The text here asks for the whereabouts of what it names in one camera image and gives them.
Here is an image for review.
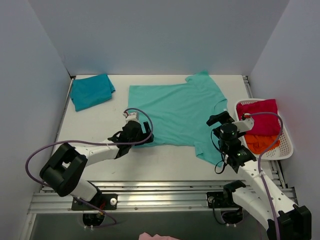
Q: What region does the pink cloth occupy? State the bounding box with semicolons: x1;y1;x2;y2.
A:
138;232;179;240

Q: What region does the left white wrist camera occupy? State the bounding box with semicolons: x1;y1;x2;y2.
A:
122;111;139;123

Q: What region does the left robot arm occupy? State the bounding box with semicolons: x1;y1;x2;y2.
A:
39;120;154;210

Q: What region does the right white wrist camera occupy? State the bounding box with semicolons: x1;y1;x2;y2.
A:
233;113;255;133

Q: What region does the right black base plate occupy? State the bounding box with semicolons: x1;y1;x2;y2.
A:
206;191;240;209

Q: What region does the orange t-shirt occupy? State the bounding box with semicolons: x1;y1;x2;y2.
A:
244;134;277;155

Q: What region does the magenta t-shirt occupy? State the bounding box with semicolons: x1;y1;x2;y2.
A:
236;99;281;136

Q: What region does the aluminium rail frame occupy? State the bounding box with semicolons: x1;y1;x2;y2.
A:
27;75;300;214

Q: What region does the folded teal t-shirt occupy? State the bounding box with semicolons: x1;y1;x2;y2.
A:
70;74;116;112

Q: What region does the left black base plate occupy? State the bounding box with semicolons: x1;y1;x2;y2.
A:
71;193;118;211

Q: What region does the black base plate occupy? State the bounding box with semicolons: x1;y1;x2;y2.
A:
71;193;118;211
206;191;240;209

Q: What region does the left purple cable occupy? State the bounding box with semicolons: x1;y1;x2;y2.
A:
25;107;154;227

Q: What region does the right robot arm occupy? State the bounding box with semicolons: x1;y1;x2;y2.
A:
206;111;312;240

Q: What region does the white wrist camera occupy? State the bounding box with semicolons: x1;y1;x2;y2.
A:
233;113;255;133
122;111;139;123

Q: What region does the mint green t-shirt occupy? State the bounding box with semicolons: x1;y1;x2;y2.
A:
128;71;228;165

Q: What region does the black thin cable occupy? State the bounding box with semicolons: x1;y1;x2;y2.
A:
211;128;230;175

